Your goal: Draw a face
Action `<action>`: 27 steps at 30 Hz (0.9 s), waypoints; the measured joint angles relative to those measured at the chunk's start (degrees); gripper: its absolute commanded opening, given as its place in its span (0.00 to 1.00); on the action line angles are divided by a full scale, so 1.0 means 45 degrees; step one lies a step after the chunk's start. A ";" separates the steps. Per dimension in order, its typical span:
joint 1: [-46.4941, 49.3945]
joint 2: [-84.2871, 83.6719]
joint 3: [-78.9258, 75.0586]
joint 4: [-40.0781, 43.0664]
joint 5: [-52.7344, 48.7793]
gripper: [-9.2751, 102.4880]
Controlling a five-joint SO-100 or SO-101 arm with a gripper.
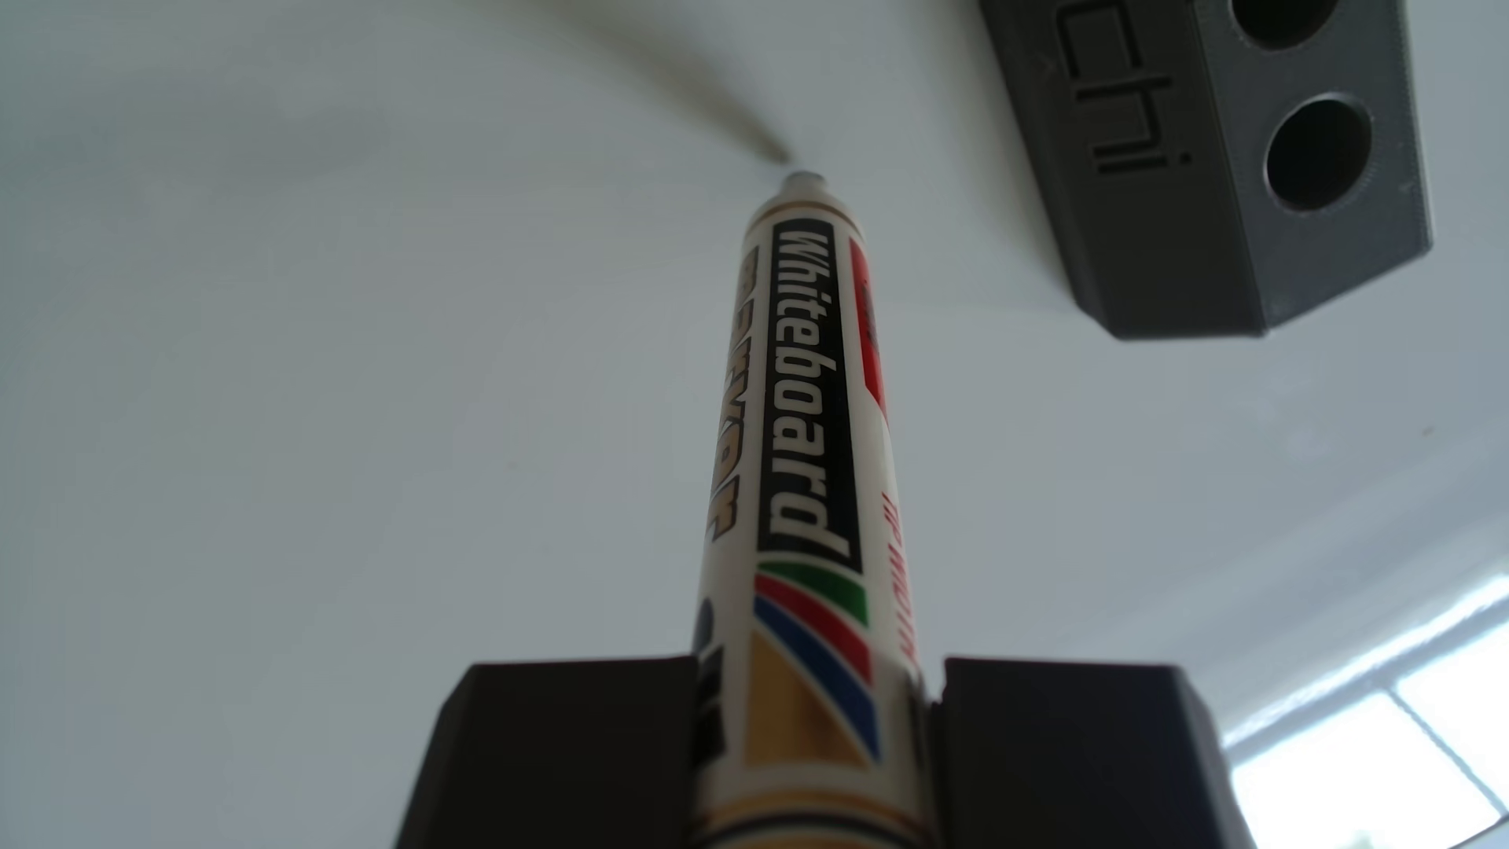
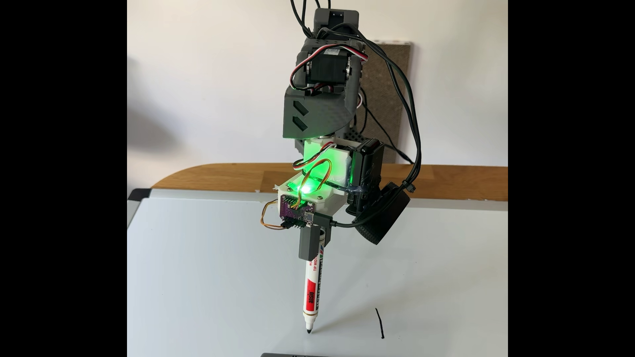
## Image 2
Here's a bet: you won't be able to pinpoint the white whiteboard marker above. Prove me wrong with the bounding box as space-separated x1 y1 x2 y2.
303 229 328 334

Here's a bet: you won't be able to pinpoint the small purple circuit board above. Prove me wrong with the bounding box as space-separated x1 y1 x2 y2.
279 194 317 229

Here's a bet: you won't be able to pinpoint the black oval webcam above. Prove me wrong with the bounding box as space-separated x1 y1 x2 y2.
353 182 411 246

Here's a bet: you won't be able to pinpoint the orange jumper wires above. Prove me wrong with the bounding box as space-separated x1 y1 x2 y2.
261 159 333 230

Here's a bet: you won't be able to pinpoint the black cable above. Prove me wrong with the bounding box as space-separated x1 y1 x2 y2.
290 0 422 229

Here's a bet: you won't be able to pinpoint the brown panel against wall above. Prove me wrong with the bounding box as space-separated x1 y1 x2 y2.
360 42 412 164

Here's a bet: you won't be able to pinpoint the red white black servo wire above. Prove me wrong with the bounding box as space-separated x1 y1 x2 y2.
289 42 370 92

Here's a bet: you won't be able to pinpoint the whiteboard with silver frame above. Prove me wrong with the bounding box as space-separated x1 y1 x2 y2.
127 188 509 357

